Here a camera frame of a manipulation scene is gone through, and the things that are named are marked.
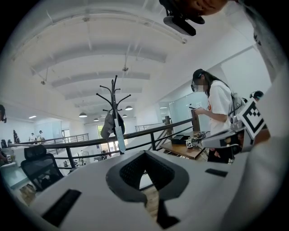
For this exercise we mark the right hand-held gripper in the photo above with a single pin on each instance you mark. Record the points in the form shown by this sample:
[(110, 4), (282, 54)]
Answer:
[(251, 119)]

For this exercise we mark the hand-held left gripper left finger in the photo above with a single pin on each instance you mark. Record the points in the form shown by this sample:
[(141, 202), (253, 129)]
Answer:
[(90, 180)]

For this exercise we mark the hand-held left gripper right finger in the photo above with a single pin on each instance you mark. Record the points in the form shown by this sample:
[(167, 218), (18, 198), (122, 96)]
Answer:
[(203, 191)]

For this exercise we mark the black metal coat rack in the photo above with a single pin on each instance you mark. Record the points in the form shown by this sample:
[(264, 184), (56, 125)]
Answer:
[(114, 94)]

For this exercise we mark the person's right forearm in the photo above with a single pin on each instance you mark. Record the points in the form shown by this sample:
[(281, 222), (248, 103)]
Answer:
[(264, 135)]

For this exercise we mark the spare hand-held gripper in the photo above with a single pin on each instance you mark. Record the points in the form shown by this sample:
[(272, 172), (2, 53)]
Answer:
[(194, 138)]

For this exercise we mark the wooden side table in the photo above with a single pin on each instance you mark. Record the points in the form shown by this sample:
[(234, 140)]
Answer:
[(185, 152)]

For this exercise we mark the black box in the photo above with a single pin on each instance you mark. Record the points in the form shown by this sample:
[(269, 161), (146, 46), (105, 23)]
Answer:
[(179, 139)]

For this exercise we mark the black metal railing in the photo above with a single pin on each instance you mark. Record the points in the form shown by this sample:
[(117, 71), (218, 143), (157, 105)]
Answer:
[(90, 142)]

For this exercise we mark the distant metal railing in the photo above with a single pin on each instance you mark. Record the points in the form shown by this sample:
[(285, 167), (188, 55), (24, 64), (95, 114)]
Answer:
[(67, 138)]

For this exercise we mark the black mesh office chair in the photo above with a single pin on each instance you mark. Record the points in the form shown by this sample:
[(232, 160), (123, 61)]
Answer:
[(40, 167)]

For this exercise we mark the grey baseball cap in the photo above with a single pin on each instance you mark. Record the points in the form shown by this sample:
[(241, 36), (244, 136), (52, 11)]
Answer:
[(107, 128)]

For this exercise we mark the person's grey hooded top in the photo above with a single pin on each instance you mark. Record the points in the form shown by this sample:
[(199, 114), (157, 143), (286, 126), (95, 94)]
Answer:
[(266, 180)]

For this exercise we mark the person's face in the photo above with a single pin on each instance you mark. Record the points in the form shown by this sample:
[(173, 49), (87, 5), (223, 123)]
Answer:
[(203, 5)]

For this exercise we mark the wooden post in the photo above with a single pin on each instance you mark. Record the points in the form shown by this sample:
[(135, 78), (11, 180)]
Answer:
[(168, 124), (195, 119)]

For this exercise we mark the head-mounted camera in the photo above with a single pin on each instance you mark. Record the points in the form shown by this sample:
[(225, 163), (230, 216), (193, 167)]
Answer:
[(180, 24)]

